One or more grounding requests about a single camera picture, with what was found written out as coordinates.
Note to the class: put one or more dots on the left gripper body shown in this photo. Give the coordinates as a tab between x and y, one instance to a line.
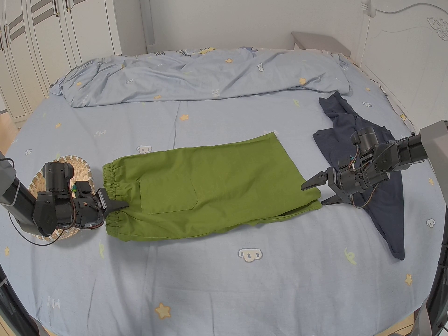
89	212

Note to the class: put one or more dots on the dark blue garment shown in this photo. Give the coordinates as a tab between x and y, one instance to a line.
392	215

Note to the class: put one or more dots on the pale blue quilt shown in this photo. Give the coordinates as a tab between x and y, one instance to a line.
196	79

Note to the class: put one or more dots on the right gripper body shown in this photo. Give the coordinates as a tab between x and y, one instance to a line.
357	182

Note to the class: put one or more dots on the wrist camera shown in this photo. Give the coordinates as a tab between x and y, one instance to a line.
82	189
348	166

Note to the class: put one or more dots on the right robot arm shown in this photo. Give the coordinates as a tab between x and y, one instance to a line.
413	149

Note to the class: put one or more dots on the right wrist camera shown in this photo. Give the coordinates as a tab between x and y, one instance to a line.
348	166

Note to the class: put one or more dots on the green shorts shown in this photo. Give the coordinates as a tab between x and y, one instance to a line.
227	187

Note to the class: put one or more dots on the white wardrobe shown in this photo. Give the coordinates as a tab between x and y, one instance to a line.
52	47

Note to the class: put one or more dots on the bed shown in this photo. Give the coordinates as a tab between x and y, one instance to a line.
224	275

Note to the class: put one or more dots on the white vertical pipe cover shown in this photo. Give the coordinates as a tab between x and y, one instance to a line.
147	12

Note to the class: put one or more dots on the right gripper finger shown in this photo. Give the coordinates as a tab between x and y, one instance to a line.
318	180
337	200

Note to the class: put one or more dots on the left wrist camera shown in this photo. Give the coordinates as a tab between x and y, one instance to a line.
82	189

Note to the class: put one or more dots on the round woven basket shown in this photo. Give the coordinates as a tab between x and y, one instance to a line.
84	168

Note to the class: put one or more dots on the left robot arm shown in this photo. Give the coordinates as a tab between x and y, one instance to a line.
42	215

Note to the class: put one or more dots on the grey bedside table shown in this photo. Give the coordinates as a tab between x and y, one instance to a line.
318	40

